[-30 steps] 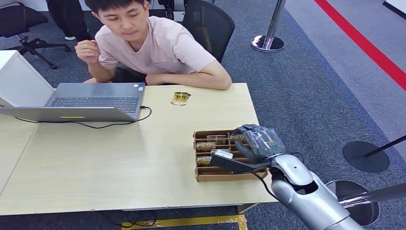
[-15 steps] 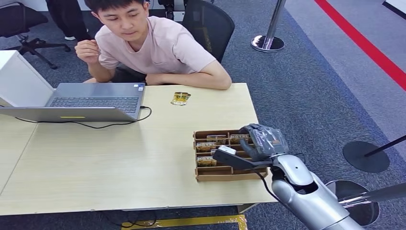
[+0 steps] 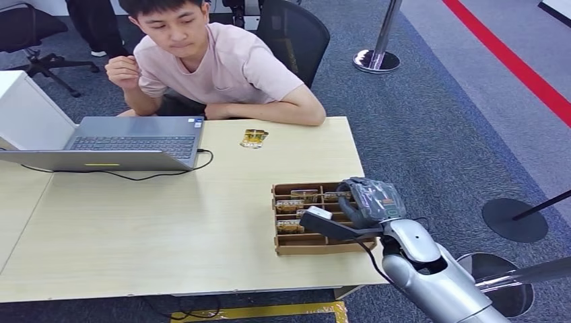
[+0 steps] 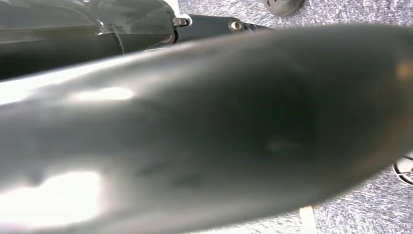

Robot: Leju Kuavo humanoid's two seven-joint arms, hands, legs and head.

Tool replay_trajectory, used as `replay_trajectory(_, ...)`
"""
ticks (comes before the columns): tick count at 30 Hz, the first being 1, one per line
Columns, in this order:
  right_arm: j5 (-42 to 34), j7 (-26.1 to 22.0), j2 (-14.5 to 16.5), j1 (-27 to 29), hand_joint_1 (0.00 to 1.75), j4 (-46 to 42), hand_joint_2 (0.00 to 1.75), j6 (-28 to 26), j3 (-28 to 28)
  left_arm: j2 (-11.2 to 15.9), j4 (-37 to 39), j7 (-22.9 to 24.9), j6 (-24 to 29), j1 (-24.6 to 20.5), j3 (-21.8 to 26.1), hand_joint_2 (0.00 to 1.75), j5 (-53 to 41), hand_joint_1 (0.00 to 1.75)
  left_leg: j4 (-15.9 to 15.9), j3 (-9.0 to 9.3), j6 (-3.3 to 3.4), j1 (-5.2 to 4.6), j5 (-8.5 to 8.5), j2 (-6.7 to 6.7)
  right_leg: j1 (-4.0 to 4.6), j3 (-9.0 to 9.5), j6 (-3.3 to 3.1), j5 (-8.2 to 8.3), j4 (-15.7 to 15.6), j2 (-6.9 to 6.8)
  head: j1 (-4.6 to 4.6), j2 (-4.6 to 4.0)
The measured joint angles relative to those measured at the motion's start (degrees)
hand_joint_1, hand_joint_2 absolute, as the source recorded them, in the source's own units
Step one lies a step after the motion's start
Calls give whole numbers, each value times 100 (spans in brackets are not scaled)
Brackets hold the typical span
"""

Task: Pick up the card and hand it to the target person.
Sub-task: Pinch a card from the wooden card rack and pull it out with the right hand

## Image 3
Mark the person's right forearm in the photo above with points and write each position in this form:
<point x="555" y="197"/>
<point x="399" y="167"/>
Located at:
<point x="138" y="103"/>

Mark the black equipment stand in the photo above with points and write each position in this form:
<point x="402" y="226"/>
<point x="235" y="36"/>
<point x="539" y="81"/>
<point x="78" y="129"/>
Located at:
<point x="235" y="13"/>

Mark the black swivel office chair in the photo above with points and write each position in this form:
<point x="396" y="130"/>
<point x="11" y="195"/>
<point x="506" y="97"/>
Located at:
<point x="27" y="26"/>

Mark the black stanchion base with pole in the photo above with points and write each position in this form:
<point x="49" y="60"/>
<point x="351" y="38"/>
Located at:
<point x="513" y="220"/>

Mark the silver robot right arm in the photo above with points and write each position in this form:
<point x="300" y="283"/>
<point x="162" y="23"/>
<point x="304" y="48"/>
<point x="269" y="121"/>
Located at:
<point x="437" y="281"/>

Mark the person's left forearm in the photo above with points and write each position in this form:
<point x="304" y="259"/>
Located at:
<point x="281" y="111"/>

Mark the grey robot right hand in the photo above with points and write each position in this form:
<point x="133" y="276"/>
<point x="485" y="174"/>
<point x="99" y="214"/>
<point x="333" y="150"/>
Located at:
<point x="374" y="203"/>

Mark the chrome stanchion base with pole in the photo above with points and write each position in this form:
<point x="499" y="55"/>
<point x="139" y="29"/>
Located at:
<point x="519" y="298"/>

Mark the yellow floor tape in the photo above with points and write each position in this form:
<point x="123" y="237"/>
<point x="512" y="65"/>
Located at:
<point x="267" y="311"/>

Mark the black mesh office chair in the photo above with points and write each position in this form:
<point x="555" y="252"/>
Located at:
<point x="294" y="35"/>

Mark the white board with black edge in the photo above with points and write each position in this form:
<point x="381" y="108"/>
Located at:
<point x="560" y="5"/>

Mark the person's right hand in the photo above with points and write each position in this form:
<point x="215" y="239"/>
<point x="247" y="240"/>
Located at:
<point x="123" y="72"/>

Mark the standing person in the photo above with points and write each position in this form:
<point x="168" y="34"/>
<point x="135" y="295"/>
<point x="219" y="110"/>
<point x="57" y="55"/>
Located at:
<point x="89" y="22"/>

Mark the person's left hand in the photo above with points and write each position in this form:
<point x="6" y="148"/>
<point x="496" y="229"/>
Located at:
<point x="218" y="111"/>

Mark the white box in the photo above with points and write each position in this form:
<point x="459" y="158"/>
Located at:
<point x="31" y="111"/>

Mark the seated person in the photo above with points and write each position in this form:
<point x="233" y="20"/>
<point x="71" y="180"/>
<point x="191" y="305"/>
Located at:
<point x="223" y="67"/>

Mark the chrome stanchion post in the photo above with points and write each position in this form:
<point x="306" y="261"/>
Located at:
<point x="377" y="60"/>

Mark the brown cardboard card holder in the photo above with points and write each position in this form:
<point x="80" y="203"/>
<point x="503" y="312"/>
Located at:
<point x="312" y="248"/>

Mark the loose hotel key card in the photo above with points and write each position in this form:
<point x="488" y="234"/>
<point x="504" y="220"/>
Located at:
<point x="254" y="138"/>

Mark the grey open laptop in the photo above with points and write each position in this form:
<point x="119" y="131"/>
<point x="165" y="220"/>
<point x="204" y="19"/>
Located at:
<point x="134" y="142"/>

